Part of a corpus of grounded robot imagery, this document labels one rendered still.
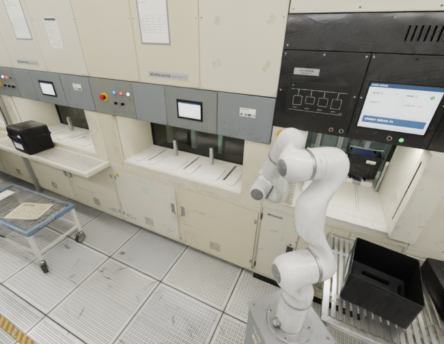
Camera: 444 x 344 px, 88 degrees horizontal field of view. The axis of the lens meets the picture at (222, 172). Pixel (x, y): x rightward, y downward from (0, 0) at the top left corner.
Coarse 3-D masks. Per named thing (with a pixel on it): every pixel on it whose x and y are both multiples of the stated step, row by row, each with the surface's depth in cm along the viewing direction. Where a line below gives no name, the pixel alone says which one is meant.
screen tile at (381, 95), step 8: (376, 96) 109; (384, 96) 108; (392, 96) 107; (400, 96) 105; (368, 104) 112; (376, 104) 111; (392, 104) 108; (368, 112) 113; (376, 112) 112; (384, 112) 111; (392, 112) 109
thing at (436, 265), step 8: (424, 264) 122; (432, 264) 118; (440, 264) 118; (424, 272) 121; (432, 272) 115; (440, 272) 114; (424, 280) 120; (432, 280) 114; (440, 280) 110; (432, 288) 113; (440, 288) 109; (432, 296) 112; (440, 296) 108; (440, 304) 107; (440, 312) 106
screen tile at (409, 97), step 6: (408, 96) 104; (414, 96) 103; (420, 96) 102; (426, 96) 102; (438, 96) 100; (402, 102) 106; (408, 102) 105; (414, 102) 104; (420, 102) 103; (426, 102) 102; (432, 102) 102; (402, 108) 107; (408, 108) 106; (426, 108) 103; (432, 108) 102; (402, 114) 108; (408, 114) 107; (414, 114) 106; (420, 114) 105; (426, 114) 104
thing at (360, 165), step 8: (368, 144) 174; (352, 160) 176; (360, 160) 173; (368, 160) 171; (376, 160) 169; (352, 168) 178; (360, 168) 176; (368, 168) 173; (376, 168) 171; (360, 176) 178; (368, 176) 176
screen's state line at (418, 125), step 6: (366, 120) 115; (372, 120) 114; (378, 120) 113; (384, 120) 112; (390, 120) 111; (396, 120) 110; (402, 120) 109; (408, 120) 108; (402, 126) 110; (408, 126) 109; (414, 126) 108; (420, 126) 107
